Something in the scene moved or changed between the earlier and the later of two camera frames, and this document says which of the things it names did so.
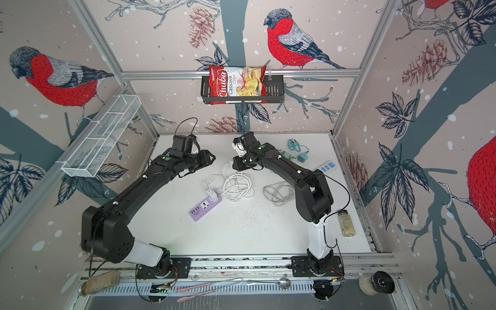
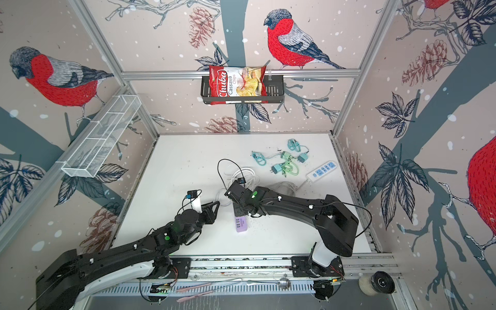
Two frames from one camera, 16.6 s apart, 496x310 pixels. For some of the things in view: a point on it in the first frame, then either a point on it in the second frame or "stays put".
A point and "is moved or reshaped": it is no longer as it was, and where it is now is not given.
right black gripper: [237, 167] to [236, 212]
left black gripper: [206, 158] to [207, 211]
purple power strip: [199, 211] is moved or reshaped
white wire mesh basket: [90, 154] stays put
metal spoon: [284, 283] stays put
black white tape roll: [378, 281] stays put
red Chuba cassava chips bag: [234, 81] stays put
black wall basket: [274, 92] stays put
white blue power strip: [327, 167] stays put
